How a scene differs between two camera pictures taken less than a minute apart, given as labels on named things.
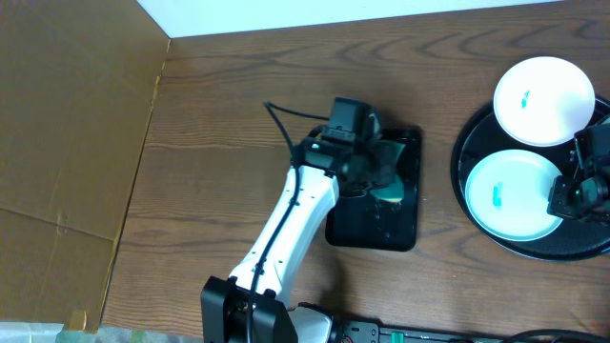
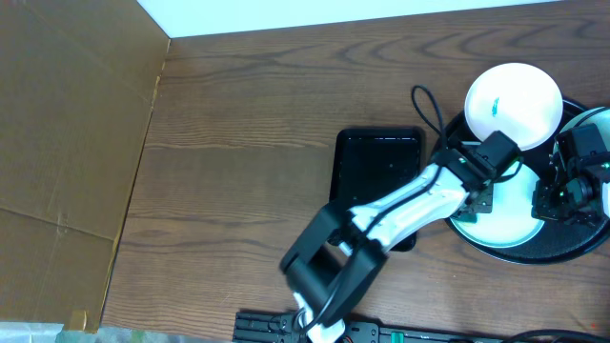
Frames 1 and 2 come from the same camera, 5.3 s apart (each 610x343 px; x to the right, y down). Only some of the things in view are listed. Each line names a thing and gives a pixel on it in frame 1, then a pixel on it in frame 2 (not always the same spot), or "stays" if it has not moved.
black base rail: x=366 y=332 stays
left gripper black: x=376 y=159 to x=479 y=203
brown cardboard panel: x=77 y=82 stays
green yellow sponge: x=390 y=185 to x=468 y=217
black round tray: x=572 y=239 to x=535 y=159
